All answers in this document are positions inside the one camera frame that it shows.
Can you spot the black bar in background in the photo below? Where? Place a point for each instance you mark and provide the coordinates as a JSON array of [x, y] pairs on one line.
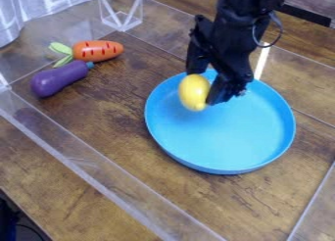
[[305, 15]]

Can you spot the clear acrylic enclosure wall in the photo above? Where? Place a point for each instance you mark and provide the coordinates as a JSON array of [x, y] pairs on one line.
[[80, 164]]

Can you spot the yellow toy lemon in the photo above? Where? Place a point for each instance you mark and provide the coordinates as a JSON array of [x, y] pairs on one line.
[[192, 91]]

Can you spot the purple toy eggplant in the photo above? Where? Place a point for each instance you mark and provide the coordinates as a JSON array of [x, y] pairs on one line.
[[48, 82]]

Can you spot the grey white curtain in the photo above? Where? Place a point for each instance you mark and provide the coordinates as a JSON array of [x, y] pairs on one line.
[[16, 12]]

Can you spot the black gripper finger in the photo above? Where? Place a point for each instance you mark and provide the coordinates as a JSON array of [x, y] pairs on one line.
[[224, 89], [197, 58]]

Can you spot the blue round tray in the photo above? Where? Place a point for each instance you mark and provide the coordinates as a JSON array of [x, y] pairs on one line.
[[230, 138]]

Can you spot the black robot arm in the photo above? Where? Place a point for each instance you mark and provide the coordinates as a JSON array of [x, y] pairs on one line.
[[252, 0]]

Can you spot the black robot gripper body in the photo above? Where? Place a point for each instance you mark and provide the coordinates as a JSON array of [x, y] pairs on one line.
[[230, 37]]

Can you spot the orange toy carrot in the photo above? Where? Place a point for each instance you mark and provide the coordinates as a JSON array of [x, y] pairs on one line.
[[88, 51]]

